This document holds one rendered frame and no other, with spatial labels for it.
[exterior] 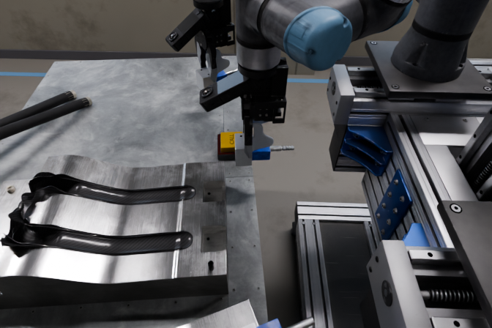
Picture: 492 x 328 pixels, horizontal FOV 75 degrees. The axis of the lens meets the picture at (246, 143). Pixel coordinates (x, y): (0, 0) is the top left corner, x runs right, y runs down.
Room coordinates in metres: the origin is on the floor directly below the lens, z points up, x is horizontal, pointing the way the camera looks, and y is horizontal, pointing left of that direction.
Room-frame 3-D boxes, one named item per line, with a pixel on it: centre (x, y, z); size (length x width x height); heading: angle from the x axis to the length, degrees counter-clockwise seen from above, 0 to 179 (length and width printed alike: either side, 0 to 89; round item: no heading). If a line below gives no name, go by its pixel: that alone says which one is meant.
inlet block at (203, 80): (0.79, 0.07, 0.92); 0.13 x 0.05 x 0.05; 121
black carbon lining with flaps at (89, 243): (0.34, 0.27, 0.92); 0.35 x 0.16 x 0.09; 94
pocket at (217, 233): (0.30, 0.06, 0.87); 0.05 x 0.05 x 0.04; 4
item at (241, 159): (0.50, -0.04, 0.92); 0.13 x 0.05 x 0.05; 93
